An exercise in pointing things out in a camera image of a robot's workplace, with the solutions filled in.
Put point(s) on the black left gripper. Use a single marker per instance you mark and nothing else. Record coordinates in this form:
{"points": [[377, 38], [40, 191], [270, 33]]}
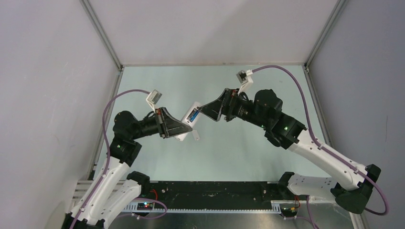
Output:
{"points": [[171, 127]]}

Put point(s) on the blue AAA battery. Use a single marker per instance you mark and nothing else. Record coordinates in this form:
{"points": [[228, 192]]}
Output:
{"points": [[192, 116]]}

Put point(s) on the white remote control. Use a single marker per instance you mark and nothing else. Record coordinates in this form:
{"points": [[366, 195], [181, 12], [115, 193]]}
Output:
{"points": [[184, 120]]}

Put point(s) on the left controller board with LEDs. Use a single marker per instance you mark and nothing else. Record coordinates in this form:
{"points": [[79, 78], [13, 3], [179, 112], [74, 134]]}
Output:
{"points": [[145, 206]]}

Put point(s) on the aluminium frame post left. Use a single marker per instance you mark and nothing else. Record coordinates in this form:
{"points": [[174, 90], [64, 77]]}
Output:
{"points": [[94, 19]]}

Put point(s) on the aluminium frame post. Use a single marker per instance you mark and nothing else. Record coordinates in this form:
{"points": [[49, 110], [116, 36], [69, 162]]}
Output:
{"points": [[94, 19], [325, 32]]}

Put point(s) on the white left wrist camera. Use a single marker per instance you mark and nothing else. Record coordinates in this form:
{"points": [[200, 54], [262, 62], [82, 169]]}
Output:
{"points": [[153, 98]]}

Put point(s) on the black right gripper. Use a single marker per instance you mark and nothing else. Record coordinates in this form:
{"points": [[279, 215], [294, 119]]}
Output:
{"points": [[214, 109]]}

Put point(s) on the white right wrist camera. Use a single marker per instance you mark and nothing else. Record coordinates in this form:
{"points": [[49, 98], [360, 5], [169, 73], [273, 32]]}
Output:
{"points": [[245, 79]]}

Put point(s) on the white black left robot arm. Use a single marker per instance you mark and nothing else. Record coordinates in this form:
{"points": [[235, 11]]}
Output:
{"points": [[114, 187]]}

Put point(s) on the aluminium frame post right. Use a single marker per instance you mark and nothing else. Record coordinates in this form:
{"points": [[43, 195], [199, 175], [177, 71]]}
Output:
{"points": [[325, 32]]}

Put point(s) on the white battery cover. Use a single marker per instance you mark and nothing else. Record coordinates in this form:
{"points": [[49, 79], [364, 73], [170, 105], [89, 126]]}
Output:
{"points": [[196, 135]]}

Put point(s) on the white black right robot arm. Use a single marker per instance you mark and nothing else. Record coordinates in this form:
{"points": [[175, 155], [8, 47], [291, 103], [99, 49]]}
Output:
{"points": [[348, 183]]}

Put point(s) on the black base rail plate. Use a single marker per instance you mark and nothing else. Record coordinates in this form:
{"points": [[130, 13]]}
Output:
{"points": [[221, 195]]}

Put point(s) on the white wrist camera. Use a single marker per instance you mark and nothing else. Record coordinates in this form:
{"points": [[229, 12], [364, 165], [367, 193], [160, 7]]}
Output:
{"points": [[245, 79], [153, 98]]}

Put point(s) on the right controller board with wires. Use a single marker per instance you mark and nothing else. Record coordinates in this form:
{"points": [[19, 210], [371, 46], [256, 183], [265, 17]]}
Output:
{"points": [[288, 212]]}

